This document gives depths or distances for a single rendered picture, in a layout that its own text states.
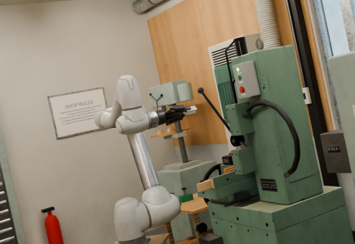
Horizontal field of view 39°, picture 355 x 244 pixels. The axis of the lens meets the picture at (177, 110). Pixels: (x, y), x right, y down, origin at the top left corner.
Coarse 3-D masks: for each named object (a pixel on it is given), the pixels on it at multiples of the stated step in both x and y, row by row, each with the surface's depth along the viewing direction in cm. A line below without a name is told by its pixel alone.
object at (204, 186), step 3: (198, 183) 252; (201, 183) 250; (204, 183) 251; (207, 183) 252; (210, 183) 253; (198, 186) 250; (201, 186) 250; (204, 186) 251; (207, 186) 252; (210, 186) 253; (198, 189) 251; (201, 189) 250; (204, 189) 251; (207, 189) 252
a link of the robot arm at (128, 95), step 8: (120, 80) 243; (128, 80) 243; (136, 80) 247; (120, 88) 243; (128, 88) 242; (136, 88) 244; (120, 96) 244; (128, 96) 242; (136, 96) 243; (120, 104) 246; (128, 104) 243; (136, 104) 244; (104, 112) 290; (112, 112) 270; (120, 112) 269; (104, 120) 284; (112, 120) 275
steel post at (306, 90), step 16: (288, 0) 391; (288, 16) 394; (304, 32) 388; (304, 48) 387; (304, 64) 390; (304, 80) 391; (304, 96) 392; (320, 96) 391; (320, 112) 389; (320, 128) 388; (320, 144) 391; (320, 160) 394; (336, 176) 391
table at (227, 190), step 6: (246, 180) 258; (252, 180) 260; (222, 186) 252; (228, 186) 253; (234, 186) 255; (240, 186) 256; (246, 186) 258; (252, 186) 260; (198, 192) 267; (204, 192) 261; (210, 192) 255; (216, 192) 250; (222, 192) 251; (228, 192) 253; (234, 192) 254; (210, 198) 256; (216, 198) 251; (222, 198) 251
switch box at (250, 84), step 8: (240, 64) 226; (248, 64) 225; (248, 72) 225; (256, 72) 227; (240, 80) 229; (248, 80) 225; (256, 80) 226; (248, 88) 225; (256, 88) 226; (240, 96) 231; (248, 96) 226
